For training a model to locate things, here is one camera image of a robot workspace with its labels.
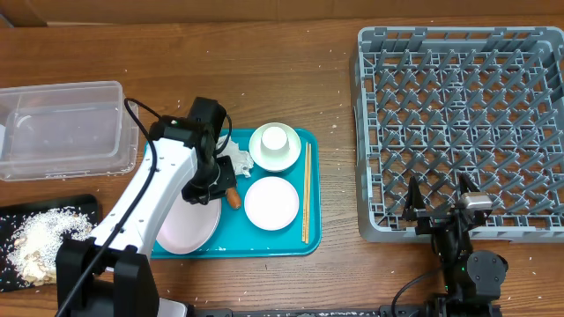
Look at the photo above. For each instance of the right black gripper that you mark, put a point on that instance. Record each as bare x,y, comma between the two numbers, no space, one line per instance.
429,219

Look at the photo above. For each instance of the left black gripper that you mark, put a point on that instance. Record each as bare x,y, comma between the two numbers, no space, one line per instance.
226,180

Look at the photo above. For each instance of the orange carrot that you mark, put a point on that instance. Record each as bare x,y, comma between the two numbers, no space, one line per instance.
233,198

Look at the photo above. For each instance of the white paper napkin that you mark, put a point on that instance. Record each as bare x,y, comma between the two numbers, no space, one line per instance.
241,160

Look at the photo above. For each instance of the white upside-down bowl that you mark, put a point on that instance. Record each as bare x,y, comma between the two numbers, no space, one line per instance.
275,161

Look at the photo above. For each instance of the large pink round plate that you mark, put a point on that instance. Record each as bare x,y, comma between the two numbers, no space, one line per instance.
188,226

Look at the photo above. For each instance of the white upside-down cup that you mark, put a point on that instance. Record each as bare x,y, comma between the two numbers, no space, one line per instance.
274,139

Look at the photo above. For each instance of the white rice pile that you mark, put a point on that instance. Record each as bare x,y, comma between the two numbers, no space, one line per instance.
37,241

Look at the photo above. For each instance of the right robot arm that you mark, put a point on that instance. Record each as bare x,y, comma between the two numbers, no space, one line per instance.
472,278

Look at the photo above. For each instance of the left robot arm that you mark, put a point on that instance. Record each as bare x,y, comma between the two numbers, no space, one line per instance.
109,273

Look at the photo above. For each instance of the clear plastic waste bin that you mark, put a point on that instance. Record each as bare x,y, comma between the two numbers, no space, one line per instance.
64,131

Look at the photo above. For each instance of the black rectangular waste tray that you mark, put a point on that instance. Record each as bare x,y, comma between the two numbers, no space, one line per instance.
13,218

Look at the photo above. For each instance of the small white round plate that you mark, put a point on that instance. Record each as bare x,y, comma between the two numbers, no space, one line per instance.
271,203

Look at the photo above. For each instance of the teal plastic serving tray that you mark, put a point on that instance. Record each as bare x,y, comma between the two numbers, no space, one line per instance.
236,237

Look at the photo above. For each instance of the grey plastic dish rack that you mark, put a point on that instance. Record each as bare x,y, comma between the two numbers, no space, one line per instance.
435,103

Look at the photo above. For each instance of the left wooden chopstick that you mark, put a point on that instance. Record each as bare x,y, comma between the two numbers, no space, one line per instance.
304,189

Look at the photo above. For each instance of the wooden chopstick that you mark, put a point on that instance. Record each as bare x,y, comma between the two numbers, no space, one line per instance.
304,189
309,186

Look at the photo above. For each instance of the right wooden chopstick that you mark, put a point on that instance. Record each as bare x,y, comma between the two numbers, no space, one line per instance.
309,186

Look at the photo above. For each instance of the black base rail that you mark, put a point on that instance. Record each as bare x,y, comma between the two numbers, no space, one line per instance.
382,311

